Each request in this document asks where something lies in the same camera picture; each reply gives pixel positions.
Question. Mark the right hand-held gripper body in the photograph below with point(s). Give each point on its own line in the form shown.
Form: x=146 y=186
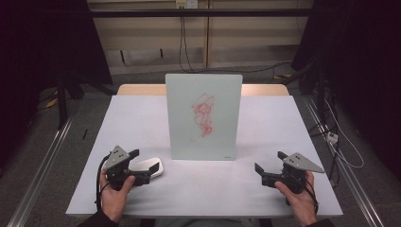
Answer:
x=296 y=171

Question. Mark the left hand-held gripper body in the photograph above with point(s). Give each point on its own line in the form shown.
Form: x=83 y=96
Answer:
x=116 y=157

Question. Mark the white board eraser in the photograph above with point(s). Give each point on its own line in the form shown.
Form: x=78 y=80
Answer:
x=143 y=164

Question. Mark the person's right hand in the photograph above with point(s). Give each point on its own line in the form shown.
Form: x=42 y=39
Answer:
x=302 y=205

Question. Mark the person's left hand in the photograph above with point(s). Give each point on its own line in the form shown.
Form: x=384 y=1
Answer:
x=113 y=200

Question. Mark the black pen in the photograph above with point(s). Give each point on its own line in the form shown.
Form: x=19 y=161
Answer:
x=84 y=134

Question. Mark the white power strip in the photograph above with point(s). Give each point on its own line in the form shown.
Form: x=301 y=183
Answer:
x=332 y=137

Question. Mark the glass whiteboard with red scribble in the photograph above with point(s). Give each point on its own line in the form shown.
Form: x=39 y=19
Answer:
x=189 y=126

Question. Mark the wooden table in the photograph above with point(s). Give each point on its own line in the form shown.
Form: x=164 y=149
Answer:
x=138 y=90

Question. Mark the black metal stand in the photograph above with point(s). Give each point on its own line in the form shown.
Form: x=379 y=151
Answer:
x=61 y=101
x=321 y=94

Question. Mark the person's lap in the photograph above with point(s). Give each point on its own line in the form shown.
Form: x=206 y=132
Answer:
x=205 y=223

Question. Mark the black horizontal bar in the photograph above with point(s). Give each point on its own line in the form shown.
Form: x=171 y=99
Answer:
x=201 y=13

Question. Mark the metal floor rail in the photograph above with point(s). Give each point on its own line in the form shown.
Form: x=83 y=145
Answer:
x=353 y=186
x=41 y=170

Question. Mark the white wall socket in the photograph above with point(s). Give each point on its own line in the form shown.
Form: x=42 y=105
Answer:
x=186 y=3

